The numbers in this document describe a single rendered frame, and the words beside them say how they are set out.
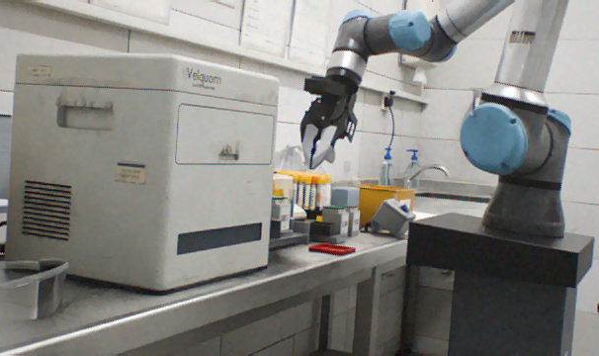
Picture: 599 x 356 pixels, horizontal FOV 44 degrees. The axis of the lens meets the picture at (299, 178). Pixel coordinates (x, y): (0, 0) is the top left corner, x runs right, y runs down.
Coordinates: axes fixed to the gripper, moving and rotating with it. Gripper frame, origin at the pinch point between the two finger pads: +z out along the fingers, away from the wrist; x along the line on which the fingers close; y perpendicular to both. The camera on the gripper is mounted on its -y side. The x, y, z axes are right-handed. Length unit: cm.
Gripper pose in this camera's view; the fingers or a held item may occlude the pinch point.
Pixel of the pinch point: (311, 161)
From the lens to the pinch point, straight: 139.0
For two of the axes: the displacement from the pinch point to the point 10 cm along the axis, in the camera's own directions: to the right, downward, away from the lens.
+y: 3.3, 4.8, 8.1
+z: -2.8, 8.7, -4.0
